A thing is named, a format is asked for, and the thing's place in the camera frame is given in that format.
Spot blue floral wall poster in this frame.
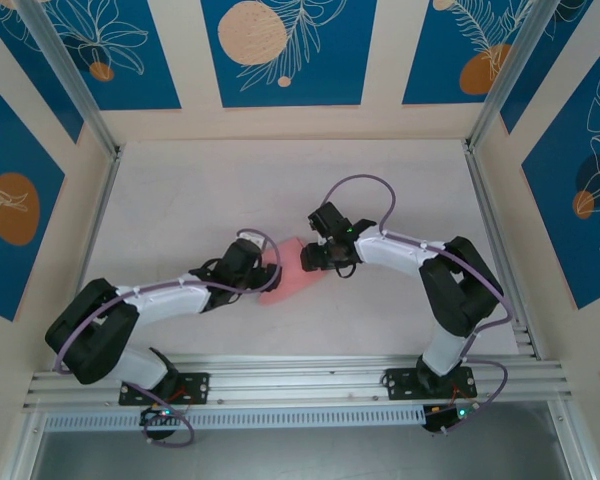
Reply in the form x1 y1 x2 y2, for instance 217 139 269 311
0 9 85 145
499 32 600 135

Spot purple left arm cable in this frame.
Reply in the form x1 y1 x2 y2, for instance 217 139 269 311
53 228 284 448

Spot blue poster fern orange circle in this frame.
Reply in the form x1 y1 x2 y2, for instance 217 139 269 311
402 0 597 106

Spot short aluminium frame rail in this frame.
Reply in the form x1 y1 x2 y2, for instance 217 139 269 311
0 409 49 480
547 399 599 480

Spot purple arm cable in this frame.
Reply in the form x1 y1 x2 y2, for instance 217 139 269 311
53 228 284 448
326 173 514 436

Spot grey metal panel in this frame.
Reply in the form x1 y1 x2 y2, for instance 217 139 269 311
29 399 569 480

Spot aluminium side rail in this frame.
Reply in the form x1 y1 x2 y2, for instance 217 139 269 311
462 139 539 360
52 147 124 372

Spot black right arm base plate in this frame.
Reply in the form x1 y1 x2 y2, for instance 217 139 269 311
382 367 477 401

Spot blue poster large peach circle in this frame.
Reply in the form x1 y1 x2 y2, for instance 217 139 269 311
201 0 379 109

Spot pink paper box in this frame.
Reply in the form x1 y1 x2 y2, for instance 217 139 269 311
257 235 331 307

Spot aluminium corner post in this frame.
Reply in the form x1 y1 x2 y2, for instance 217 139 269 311
465 0 566 151
15 0 124 157

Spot aluminium front rail frame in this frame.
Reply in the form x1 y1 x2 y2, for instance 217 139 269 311
22 353 577 414

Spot blue poster dark circle flower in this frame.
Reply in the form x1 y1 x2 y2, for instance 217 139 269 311
521 47 600 311

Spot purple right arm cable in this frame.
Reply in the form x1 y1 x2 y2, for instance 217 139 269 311
326 173 514 436

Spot white slotted cable duct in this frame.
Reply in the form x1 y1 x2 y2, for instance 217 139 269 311
43 403 427 432

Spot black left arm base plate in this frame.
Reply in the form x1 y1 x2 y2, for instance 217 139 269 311
118 372 211 407

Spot blue poster white flower outline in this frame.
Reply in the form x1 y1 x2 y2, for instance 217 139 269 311
29 0 183 112

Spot blue poster orange circle flower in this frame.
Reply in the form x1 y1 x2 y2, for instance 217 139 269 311
0 69 66 322

